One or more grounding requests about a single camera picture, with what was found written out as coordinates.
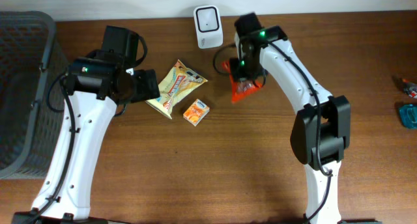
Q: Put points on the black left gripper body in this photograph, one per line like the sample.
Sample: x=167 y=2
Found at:
x=143 y=86

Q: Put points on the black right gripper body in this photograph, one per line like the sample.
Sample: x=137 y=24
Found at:
x=249 y=71

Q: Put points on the red skittles candy bag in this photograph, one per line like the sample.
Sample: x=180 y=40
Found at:
x=240 y=89

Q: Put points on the cream snack bag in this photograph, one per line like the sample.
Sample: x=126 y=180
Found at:
x=178 y=83

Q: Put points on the small orange box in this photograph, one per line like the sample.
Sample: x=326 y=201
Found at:
x=196 y=112

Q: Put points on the silver black snack packet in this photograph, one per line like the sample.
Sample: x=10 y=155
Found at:
x=409 y=88

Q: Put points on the blue mouthwash bottle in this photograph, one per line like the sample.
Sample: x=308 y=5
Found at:
x=408 y=116

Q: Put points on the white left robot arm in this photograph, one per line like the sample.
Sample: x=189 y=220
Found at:
x=93 y=87

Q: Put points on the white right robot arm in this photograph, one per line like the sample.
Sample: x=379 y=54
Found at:
x=322 y=128

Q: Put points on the white barcode scanner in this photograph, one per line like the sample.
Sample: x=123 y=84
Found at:
x=208 y=26

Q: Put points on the grey plastic mesh basket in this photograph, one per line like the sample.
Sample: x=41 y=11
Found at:
x=31 y=59

